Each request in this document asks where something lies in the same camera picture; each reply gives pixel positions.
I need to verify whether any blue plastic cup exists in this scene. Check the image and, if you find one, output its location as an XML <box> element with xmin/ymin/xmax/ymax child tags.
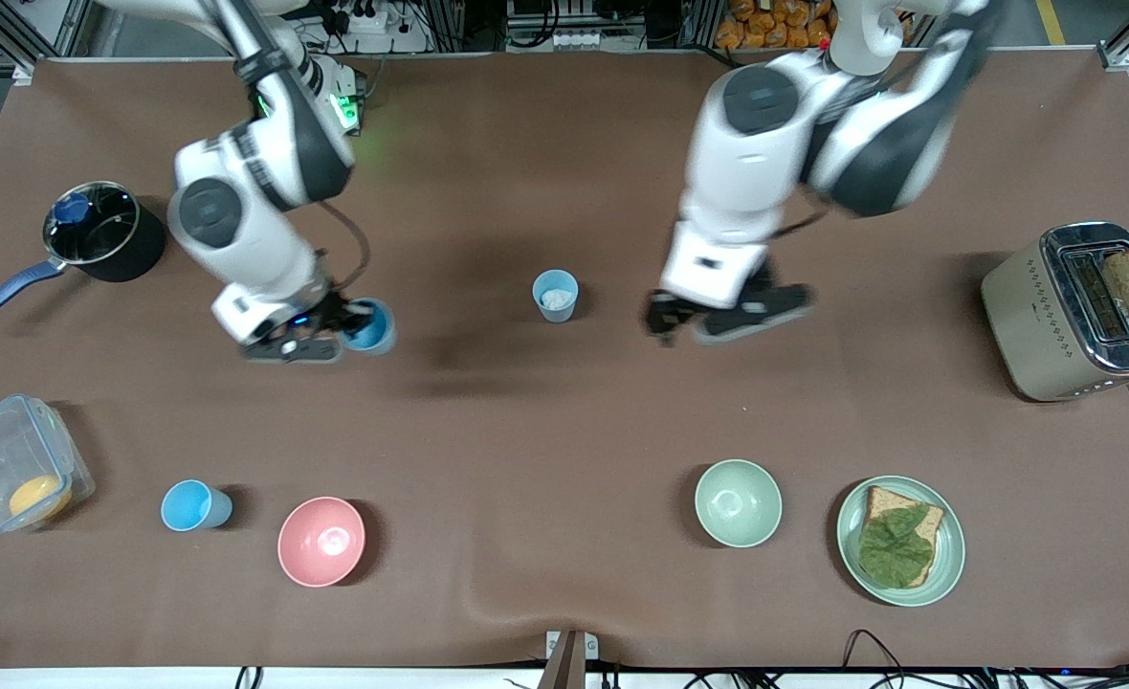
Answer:
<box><xmin>340</xmin><ymin>297</ymin><xmax>398</xmax><ymax>357</ymax></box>
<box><xmin>161</xmin><ymin>479</ymin><xmax>233</xmax><ymax>532</ymax></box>

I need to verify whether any blue cup holding paper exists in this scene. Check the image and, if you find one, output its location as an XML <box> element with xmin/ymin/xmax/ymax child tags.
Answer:
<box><xmin>532</xmin><ymin>269</ymin><xmax>580</xmax><ymax>323</ymax></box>

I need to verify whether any green bowl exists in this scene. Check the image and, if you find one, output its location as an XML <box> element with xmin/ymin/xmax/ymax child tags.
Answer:
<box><xmin>695</xmin><ymin>459</ymin><xmax>784</xmax><ymax>548</ymax></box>

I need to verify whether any pink bowl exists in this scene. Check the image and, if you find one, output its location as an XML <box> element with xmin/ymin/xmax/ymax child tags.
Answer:
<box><xmin>277</xmin><ymin>496</ymin><xmax>366</xmax><ymax>588</ymax></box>

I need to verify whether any bread slice under lettuce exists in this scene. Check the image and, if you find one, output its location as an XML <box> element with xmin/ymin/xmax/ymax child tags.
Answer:
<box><xmin>859</xmin><ymin>485</ymin><xmax>946</xmax><ymax>589</ymax></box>

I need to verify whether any green plate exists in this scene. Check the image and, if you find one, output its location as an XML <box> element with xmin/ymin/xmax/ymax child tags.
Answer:
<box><xmin>836</xmin><ymin>476</ymin><xmax>966</xmax><ymax>608</ymax></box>

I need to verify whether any white power strip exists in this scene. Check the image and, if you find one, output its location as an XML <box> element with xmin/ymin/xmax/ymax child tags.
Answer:
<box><xmin>333</xmin><ymin>0</ymin><xmax>395</xmax><ymax>35</ymax></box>

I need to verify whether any bag of orange buns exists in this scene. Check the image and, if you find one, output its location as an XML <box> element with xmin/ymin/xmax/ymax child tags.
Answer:
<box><xmin>715</xmin><ymin>0</ymin><xmax>835</xmax><ymax>51</ymax></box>

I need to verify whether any green lettuce leaf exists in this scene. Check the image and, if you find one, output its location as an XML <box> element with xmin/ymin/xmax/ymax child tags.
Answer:
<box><xmin>857</xmin><ymin>504</ymin><xmax>937</xmax><ymax>587</ymax></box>

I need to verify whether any orange round food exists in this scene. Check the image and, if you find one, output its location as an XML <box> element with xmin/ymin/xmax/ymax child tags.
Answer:
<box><xmin>8</xmin><ymin>476</ymin><xmax>73</xmax><ymax>522</ymax></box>

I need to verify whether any beige chrome toaster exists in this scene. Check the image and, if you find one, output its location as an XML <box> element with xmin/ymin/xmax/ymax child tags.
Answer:
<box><xmin>981</xmin><ymin>222</ymin><xmax>1129</xmax><ymax>403</ymax></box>

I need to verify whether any black pot with blue handle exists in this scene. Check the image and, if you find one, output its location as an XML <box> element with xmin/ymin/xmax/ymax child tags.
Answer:
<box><xmin>0</xmin><ymin>180</ymin><xmax>166</xmax><ymax>329</ymax></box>

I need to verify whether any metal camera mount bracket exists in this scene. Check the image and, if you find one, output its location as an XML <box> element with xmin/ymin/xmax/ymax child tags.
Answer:
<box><xmin>545</xmin><ymin>630</ymin><xmax>600</xmax><ymax>689</ymax></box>

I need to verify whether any black looped cable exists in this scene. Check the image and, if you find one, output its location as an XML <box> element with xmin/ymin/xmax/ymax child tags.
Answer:
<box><xmin>842</xmin><ymin>629</ymin><xmax>910</xmax><ymax>673</ymax></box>

